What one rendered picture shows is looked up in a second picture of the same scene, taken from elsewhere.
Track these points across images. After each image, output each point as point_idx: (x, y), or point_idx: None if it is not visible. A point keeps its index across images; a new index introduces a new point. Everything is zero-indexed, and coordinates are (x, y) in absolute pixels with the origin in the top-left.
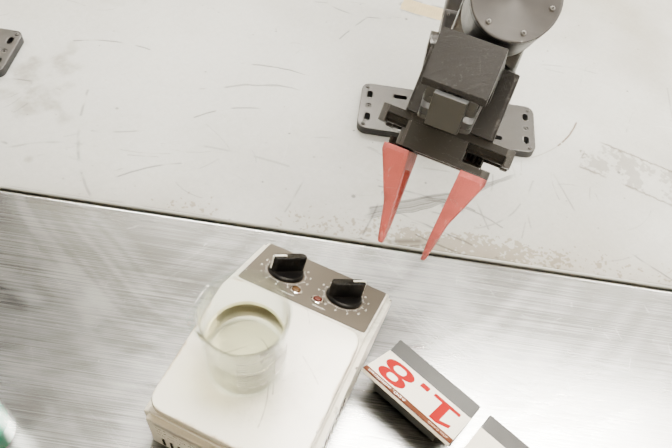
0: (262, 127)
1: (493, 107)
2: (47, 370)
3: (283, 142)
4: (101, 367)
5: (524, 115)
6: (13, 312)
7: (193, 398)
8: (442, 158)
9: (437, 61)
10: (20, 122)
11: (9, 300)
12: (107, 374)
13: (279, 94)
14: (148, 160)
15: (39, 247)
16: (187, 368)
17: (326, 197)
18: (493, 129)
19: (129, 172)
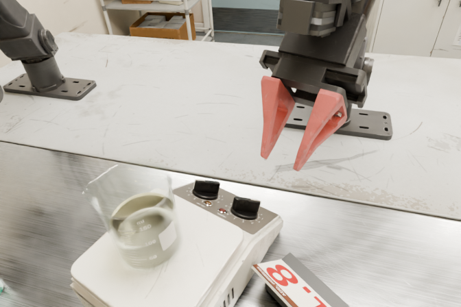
0: (213, 123)
1: (344, 39)
2: (38, 254)
3: (225, 130)
4: (73, 255)
5: (384, 116)
6: (33, 216)
7: (102, 269)
8: (305, 81)
9: None
10: (80, 119)
11: (34, 210)
12: (75, 260)
13: (227, 107)
14: (143, 138)
15: (64, 181)
16: (105, 246)
17: (247, 159)
18: (345, 55)
19: (129, 143)
